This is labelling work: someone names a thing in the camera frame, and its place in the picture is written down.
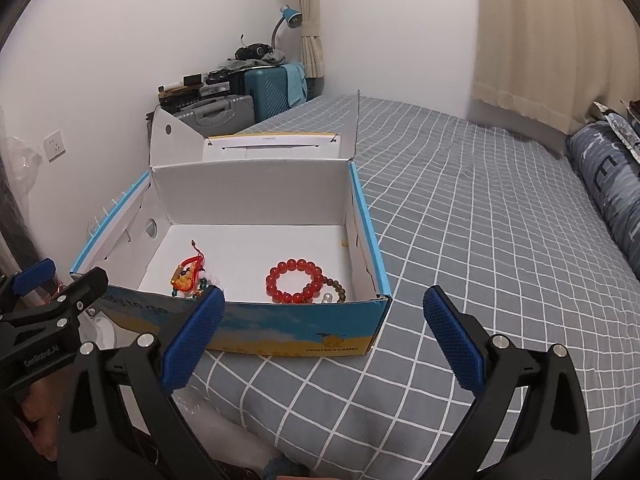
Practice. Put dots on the stack of dark boxes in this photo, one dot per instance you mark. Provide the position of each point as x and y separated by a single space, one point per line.
195 87

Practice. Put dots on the grey checked bedsheet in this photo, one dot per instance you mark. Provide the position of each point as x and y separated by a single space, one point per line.
475 210

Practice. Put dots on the person's left hand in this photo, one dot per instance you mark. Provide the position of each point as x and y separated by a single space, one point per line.
40 405

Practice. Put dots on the white and blue cardboard box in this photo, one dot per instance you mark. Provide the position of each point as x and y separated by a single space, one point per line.
250 245

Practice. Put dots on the white wall socket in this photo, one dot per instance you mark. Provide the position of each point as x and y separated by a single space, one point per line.
54 144

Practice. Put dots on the teal draped cloth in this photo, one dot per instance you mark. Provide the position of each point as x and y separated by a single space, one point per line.
299 82

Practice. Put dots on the small silver pearl jewelry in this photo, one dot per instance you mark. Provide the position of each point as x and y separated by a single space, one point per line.
326 299

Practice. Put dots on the clear plastic bag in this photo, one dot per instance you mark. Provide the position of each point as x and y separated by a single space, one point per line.
22 152

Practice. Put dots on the grey-blue printed bolster pillow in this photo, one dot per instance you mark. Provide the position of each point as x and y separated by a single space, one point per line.
610 185

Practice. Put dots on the blue desk lamp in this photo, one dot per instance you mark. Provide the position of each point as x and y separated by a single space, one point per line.
291 15

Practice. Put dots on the white plastic bag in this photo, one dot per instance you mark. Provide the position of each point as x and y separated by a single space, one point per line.
225 425

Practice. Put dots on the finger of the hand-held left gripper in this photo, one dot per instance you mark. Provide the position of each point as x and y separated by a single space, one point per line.
82 287
32 274

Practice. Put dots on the tied beige curtain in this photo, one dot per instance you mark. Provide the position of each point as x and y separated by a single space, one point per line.
312 35

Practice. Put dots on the teal suitcase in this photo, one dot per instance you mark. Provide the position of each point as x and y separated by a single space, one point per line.
270 92

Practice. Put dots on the grey hard case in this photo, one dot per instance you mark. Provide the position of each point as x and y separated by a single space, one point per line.
215 110

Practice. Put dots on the dark cloth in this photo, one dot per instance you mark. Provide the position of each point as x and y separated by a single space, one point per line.
12 200

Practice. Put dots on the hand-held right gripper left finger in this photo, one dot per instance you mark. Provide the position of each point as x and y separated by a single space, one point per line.
195 332

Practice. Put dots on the wide beige curtain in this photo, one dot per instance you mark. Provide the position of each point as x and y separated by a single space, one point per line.
555 40

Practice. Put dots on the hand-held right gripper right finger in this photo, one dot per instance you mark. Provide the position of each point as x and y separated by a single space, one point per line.
452 335

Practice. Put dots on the black clutter on suitcase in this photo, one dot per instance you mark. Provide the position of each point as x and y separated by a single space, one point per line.
252 52

